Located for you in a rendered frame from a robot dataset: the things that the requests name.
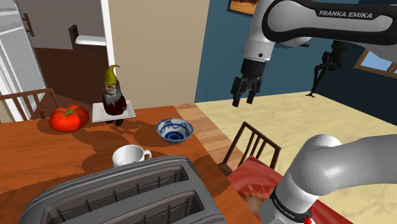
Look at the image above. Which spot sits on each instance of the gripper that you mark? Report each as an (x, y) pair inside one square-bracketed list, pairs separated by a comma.
[(252, 69)]

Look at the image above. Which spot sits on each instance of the wood framed window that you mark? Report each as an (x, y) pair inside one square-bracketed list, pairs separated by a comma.
[(377, 63)]

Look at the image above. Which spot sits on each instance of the red tomato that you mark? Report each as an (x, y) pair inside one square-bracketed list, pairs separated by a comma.
[(68, 119)]

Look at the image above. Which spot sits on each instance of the garden gnome figure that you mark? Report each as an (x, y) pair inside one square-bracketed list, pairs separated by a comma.
[(113, 99)]

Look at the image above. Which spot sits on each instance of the blue and white bowl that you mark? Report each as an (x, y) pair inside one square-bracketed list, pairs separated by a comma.
[(174, 130)]

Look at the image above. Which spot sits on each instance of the framed wall picture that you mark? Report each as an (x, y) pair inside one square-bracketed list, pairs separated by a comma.
[(243, 6)]

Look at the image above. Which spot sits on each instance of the dark brown wooden chair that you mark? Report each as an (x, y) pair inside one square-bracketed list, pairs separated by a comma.
[(28, 100), (248, 142)]

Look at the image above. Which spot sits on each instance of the white door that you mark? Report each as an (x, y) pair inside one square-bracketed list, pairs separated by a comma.
[(15, 62)]

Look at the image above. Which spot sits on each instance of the white square plate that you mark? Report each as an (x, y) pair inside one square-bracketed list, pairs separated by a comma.
[(97, 113)]

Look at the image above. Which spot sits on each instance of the brown bed with white mattress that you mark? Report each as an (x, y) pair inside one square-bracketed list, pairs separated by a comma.
[(88, 40)]

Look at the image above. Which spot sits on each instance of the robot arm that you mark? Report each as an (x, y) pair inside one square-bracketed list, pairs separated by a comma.
[(328, 167)]

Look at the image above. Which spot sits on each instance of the dark standing sculpture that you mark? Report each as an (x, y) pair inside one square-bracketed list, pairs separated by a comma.
[(330, 59)]

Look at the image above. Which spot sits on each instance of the white mug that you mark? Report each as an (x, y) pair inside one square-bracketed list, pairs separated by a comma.
[(128, 155)]

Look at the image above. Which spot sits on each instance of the grey two-slot toaster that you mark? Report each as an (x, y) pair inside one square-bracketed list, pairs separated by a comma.
[(130, 195)]

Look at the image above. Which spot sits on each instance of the wooden dining table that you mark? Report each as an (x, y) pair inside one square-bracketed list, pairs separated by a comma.
[(34, 155)]

